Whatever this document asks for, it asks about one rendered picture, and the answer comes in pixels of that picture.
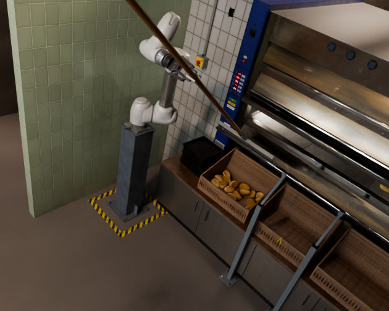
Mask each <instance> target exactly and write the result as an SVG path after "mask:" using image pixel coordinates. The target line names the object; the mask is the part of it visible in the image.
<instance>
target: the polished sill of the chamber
mask: <svg viewBox="0 0 389 311"><path fill-rule="evenodd" d="M243 120H244V121H246V122H248V123H249V124H250V125H252V126H254V127H255V128H257V129H258V130H260V131H262V132H263V133H265V134H266V135H268V136H270V137H271V138H273V139H274V140H276V141H278V142H279V143H280V144H282V145H284V146H285V147H287V148H289V149H290V150H292V151H293V152H295V153H297V154H298V155H299V156H301V157H303V158H304V159H306V160H308V161H309V162H310V163H312V164H314V165H315V166H317V167H319V168H320V169H322V170H323V171H325V172H327V173H328V174H329V175H331V176H333V177H334V178H336V179H338V180H339V181H341V182H342V183H344V184H345V185H347V186H349V187H350V188H352V189H353V190H355V191H357V192H358V193H359V194H362V195H363V196H364V197H366V198H368V199H369V200H371V201H372V202H374V203H376V204H377V205H379V206H380V207H382V208H383V209H385V210H387V211H388V212H389V202H388V201H387V200H385V199H384V198H382V197H380V196H379V195H377V194H375V193H374V192H372V191H371V190H369V189H367V188H366V187H364V186H363V185H361V184H359V183H358V182H356V181H354V180H353V179H351V178H350V177H348V176H346V175H345V174H343V173H342V172H340V171H338V170H337V169H335V168H333V167H332V166H330V165H329V164H327V163H325V162H324V161H322V160H320V159H319V158H317V157H316V156H314V155H312V154H311V153H309V152H308V151H306V150H304V149H303V148H301V147H299V146H298V145H296V144H295V143H293V142H291V141H290V140H288V139H286V138H285V137H283V136H282V135H280V134H278V133H277V132H275V131H274V130H272V129H270V128H269V127H267V126H265V125H264V124H262V123H261V122H259V121H257V120H256V119H254V118H252V117H251V116H249V115H246V116H244V119H243Z"/></svg>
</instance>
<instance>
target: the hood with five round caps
mask: <svg viewBox="0 0 389 311"><path fill-rule="evenodd" d="M269 41H270V42H272V43H274V44H276V45H279V46H281V47H283V48H285V49H287V50H289V51H291V52H294V53H295V54H297V55H299V56H302V57H304V58H306V59H308V60H310V61H313V62H315V63H317V64H319V65H321V66H323V67H325V68H327V69H329V70H331V71H333V72H336V73H338V74H340V75H342V76H344V77H346V78H349V79H350V80H353V81H355V82H356V83H359V84H361V85H363V86H365V87H367V88H370V89H372V90H374V91H376V92H378V93H380V94H382V95H384V96H386V97H389V61H387V60H385V59H382V58H380V57H377V56H375V55H373V54H370V53H368V52H365V51H363V50H361V49H358V48H356V47H354V46H351V45H349V44H346V43H344V42H342V41H339V40H337V39H335V38H332V37H330V36H327V35H325V34H323V33H321V32H318V31H315V30H313V29H311V28H309V27H306V26H304V25H302V24H299V23H297V22H294V21H292V20H290V19H287V18H285V17H282V16H281V15H277V18H276V21H275V24H274V27H273V30H272V33H271V36H270V39H269Z"/></svg>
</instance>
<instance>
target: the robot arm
mask: <svg viewBox="0 0 389 311"><path fill-rule="evenodd" d="M180 24H181V19H180V17H179V16H178V15H177V14H175V13H173V12H168V13H166V14H165V16H163V18H162V19H161V21H160V22H159V23H158V25H157V27H158V28H159V29H160V31H161V32H162V33H163V34H164V36H165V37H166V38H167V39H168V40H169V42H171V41H172V40H173V39H174V37H175V35H176V34H177V32H178V29H179V28H180ZM174 48H175V49H176V50H177V52H178V53H179V54H180V55H181V57H182V58H183V59H184V61H185V62H186V63H187V64H188V65H189V66H190V68H191V69H192V71H194V73H195V74H196V75H197V77H200V78H202V77H201V75H199V74H198V73H197V71H196V70H195V69H194V65H193V64H192V63H191V62H190V54H189V53H188V52H186V51H185V50H183V49H180V48H176V47H174ZM140 52H141V53H142V55H144V56H145V58H147V60H149V61H151V62H154V63H156V64H158V65H160V66H162V67H164V68H165V74H164V80H163V84H162V91H161V97H160V100H159V101H157V103H156V105H155V104H152V103H150V101H149V100H148V99H146V98H145V97H138V98H136V99H135V100H134V102H133V104H132V107H131V110H130V121H129V122H125V123H124V125H125V126H126V127H125V129H126V130H132V131H133V132H134V134H136V135H137V134H138V133H141V132H144V131H147V130H152V127H151V126H149V125H148V123H149V122H153V123H158V124H165V125H168V124H172V123H175V122H176V121H177V118H178V111H177V109H176V108H175V107H174V105H173V104H172V99H173V95H174V90H175V85H176V82H177V79H178V80H180V81H182V82H184V81H185V80H187V81H189V82H191V81H192V82H194V83H196V84H198V83H197V82H196V81H195V80H194V79H192V78H190V77H189V76H188V75H186V76H185V75H184V74H183V73H182V72H181V69H182V66H181V65H180V64H179V63H178V62H177V61H176V60H175V58H174V57H173V56H172V55H171V53H170V52H169V51H168V50H167V49H166V48H165V46H164V45H163V44H162V43H161V42H160V41H159V40H158V38H157V37H156V36H155V34H153V36H152V37H151V38H150V39H146V40H143V41H142V42H141V43H140ZM178 74H180V75H181V76H182V77H183V78H182V77H180V76H178Z"/></svg>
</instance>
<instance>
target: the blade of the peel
mask: <svg viewBox="0 0 389 311"><path fill-rule="evenodd" d="M217 123H218V124H219V125H220V126H221V127H222V128H223V129H224V130H225V131H226V132H227V133H229V134H231V135H232V136H234V137H235V138H236V139H238V140H240V141H241V142H242V143H244V144H246V145H247V146H249V147H250V148H251V149H253V150H254V151H256V152H257V153H259V154H260V155H262V156H263V157H265V158H266V159H268V160H269V161H271V162H272V163H274V164H275V165H277V166H278V164H277V161H276V160H275V157H274V156H273V155H272V154H270V153H268V152H267V151H265V150H264V149H263V148H261V147H259V146H258V145H257V144H255V143H253V142H252V141H250V140H249V139H248V138H247V139H246V140H245V141H244V140H243V139H241V137H240V136H239V134H238V133H237V132H236V131H235V130H234V129H232V128H230V127H229V126H228V125H226V124H225V123H223V122H221V121H220V120H219V121H218V122H217Z"/></svg>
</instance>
